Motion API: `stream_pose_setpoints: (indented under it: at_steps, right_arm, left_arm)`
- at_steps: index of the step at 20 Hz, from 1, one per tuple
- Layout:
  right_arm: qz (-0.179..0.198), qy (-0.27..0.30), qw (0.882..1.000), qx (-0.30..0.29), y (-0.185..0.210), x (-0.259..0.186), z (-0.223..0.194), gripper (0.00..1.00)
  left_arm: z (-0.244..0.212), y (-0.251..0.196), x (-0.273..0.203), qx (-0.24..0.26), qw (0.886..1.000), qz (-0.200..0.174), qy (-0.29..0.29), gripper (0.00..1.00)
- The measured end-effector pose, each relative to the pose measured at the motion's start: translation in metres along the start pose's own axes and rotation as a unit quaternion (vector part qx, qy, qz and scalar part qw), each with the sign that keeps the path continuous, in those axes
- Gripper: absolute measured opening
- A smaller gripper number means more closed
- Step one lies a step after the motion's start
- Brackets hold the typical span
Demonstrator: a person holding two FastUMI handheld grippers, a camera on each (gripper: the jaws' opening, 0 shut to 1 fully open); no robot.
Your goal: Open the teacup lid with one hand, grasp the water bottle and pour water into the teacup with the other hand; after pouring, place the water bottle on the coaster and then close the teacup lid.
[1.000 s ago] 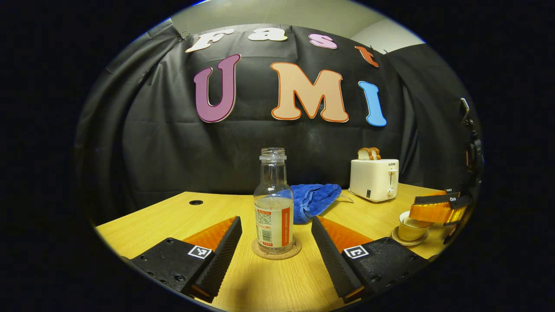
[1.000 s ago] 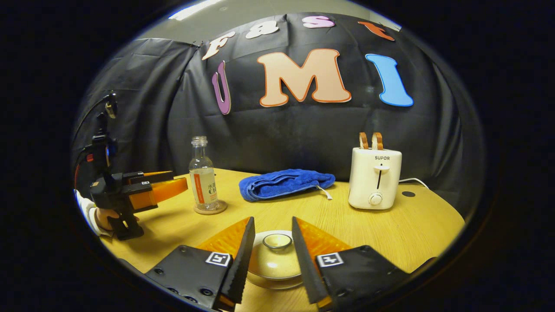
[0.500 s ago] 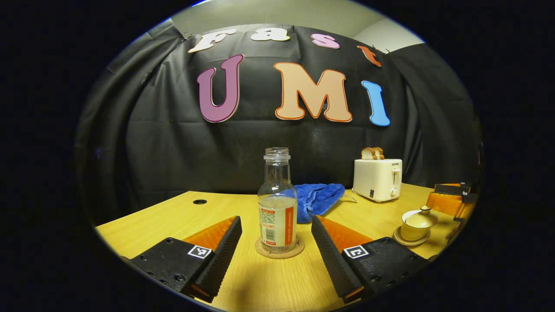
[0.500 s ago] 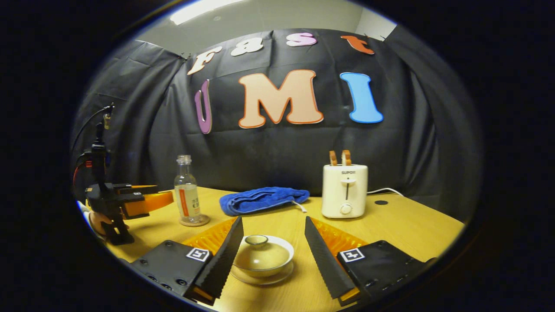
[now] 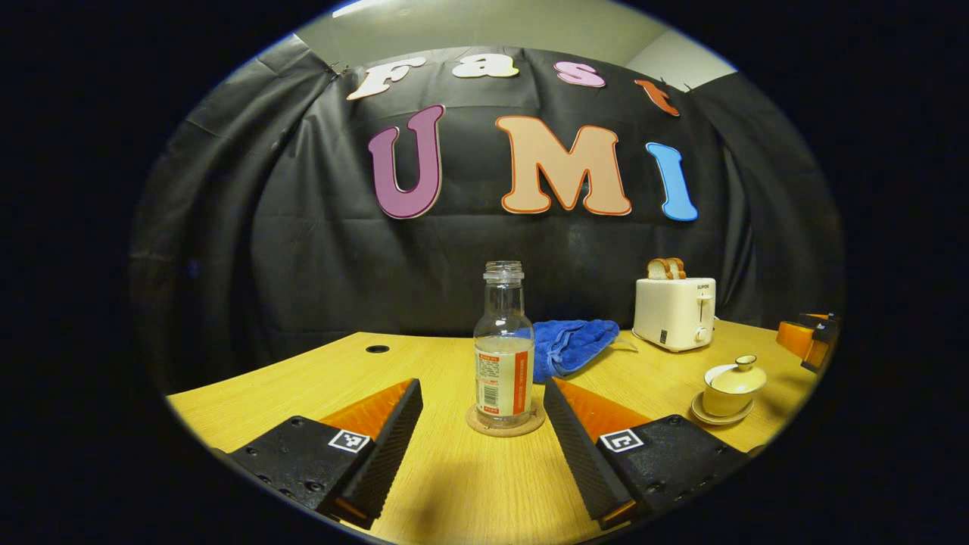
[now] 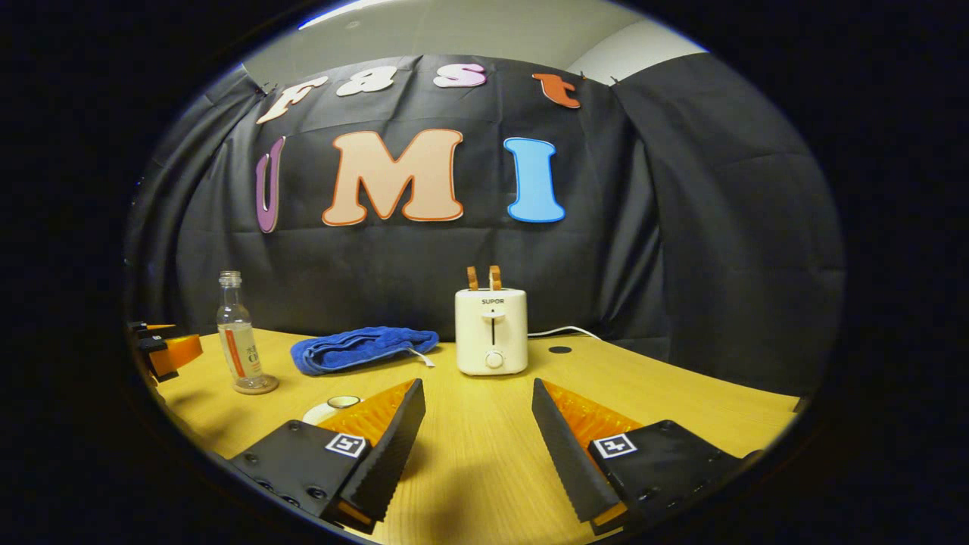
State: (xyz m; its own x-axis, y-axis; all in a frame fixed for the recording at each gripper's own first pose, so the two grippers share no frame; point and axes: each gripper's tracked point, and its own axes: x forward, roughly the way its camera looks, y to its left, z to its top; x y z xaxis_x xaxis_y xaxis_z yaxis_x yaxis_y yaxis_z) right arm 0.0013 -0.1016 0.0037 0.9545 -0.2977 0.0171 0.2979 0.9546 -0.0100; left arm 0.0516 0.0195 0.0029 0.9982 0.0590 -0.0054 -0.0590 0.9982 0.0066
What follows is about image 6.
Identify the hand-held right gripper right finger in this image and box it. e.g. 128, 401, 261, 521
531, 377, 762, 537

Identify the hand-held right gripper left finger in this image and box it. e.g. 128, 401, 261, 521
229, 377, 427, 534

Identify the clear glass water bottle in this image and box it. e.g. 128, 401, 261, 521
217, 271, 267, 391

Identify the blue folded towel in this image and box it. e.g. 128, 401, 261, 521
290, 326, 441, 376

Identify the cream white toaster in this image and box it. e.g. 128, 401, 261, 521
455, 288, 529, 376

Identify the black backdrop cloth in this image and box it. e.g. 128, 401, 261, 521
125, 53, 845, 394

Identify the white power cable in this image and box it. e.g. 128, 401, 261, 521
526, 326, 606, 341

